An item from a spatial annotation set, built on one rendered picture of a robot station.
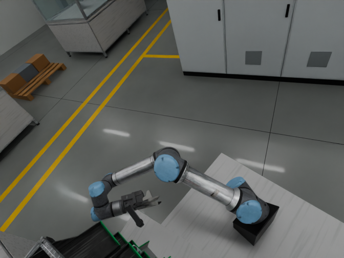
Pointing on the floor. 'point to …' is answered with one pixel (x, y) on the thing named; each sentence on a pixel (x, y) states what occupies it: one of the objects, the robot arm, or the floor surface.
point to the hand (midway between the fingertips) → (160, 200)
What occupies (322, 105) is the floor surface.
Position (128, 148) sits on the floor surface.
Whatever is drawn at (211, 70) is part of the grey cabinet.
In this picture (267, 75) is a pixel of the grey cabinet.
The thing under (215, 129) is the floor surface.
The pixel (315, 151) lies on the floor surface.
